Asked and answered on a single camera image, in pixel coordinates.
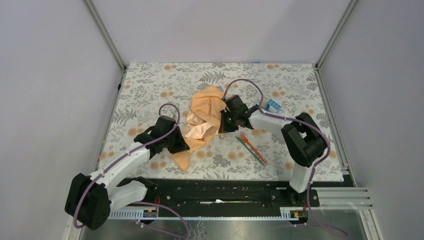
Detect peach satin napkin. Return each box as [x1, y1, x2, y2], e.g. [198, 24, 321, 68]
[170, 85, 226, 172]

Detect right aluminium frame post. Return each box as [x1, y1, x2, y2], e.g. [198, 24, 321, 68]
[315, 0, 359, 71]

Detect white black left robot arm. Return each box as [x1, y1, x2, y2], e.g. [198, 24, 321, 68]
[64, 115, 190, 230]

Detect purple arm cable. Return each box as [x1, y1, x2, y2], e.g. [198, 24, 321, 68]
[72, 103, 181, 230]
[221, 78, 349, 239]

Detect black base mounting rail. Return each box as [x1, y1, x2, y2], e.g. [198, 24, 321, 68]
[112, 178, 320, 218]

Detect orange plastic fork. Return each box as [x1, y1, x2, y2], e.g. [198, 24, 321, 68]
[240, 133, 267, 164]

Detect colourful toy brick pile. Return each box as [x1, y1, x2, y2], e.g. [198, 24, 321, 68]
[254, 98, 282, 114]

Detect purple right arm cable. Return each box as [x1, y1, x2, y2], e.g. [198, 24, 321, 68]
[221, 78, 349, 239]

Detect floral patterned table mat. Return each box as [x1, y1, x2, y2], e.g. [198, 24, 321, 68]
[98, 63, 333, 181]

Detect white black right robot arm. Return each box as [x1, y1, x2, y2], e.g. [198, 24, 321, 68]
[219, 95, 331, 206]

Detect left aluminium frame post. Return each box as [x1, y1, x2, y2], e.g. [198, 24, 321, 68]
[82, 0, 127, 72]

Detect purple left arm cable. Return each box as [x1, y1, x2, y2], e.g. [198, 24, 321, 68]
[72, 103, 181, 230]

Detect aluminium frame post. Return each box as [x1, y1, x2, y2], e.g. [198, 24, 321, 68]
[82, 0, 127, 72]
[315, 0, 359, 71]

